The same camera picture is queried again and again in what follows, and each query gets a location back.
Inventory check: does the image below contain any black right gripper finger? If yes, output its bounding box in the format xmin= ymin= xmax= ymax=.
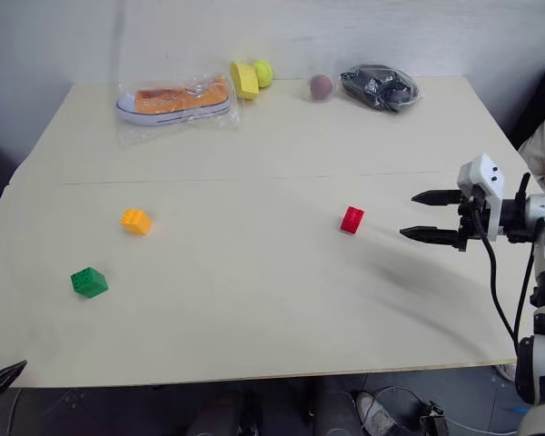
xmin=399 ymin=224 xmax=461 ymax=249
xmin=411 ymin=189 xmax=463 ymax=209

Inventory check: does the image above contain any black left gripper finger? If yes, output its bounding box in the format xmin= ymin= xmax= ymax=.
xmin=0 ymin=360 xmax=29 ymax=406

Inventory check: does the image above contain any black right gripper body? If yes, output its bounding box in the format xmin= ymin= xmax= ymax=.
xmin=453 ymin=187 xmax=488 ymax=253

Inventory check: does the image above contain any red toy brick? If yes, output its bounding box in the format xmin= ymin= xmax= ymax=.
xmin=339 ymin=204 xmax=366 ymax=235

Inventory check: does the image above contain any black item in plastic bag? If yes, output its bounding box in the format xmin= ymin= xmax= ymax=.
xmin=337 ymin=63 xmax=424 ymax=115

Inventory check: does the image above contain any green toy brick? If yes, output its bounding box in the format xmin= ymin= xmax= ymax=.
xmin=70 ymin=265 xmax=110 ymax=300

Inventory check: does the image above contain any black chair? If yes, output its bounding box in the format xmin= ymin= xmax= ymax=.
xmin=508 ymin=62 xmax=545 ymax=149

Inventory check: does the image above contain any reddish brown ball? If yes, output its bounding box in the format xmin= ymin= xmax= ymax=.
xmin=309 ymin=74 xmax=334 ymax=102

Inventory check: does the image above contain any small black floor device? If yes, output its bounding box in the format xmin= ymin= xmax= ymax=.
xmin=420 ymin=401 xmax=451 ymax=436

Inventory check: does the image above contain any white shoe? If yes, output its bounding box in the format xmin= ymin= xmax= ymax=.
xmin=355 ymin=391 xmax=412 ymax=436

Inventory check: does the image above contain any orange toy brick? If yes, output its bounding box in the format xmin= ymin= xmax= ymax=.
xmin=119 ymin=208 xmax=154 ymax=236

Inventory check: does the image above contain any yellow-green tennis ball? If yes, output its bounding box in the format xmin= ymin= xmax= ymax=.
xmin=252 ymin=59 xmax=274 ymax=89

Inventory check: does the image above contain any yellow foam block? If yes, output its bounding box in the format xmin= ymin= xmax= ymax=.
xmin=228 ymin=60 xmax=261 ymax=101

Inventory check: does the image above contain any orange canvas sneaker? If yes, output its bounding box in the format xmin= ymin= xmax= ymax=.
xmin=114 ymin=75 xmax=233 ymax=126

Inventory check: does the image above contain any orange shoe in plastic bag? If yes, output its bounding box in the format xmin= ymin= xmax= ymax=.
xmin=114 ymin=71 xmax=243 ymax=149

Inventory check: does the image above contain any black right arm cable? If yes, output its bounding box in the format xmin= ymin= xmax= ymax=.
xmin=472 ymin=198 xmax=520 ymax=351

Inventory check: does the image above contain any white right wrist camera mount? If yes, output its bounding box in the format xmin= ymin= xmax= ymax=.
xmin=456 ymin=153 xmax=506 ymax=243

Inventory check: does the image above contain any white floor cable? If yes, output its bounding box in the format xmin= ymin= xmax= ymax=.
xmin=372 ymin=385 xmax=521 ymax=433

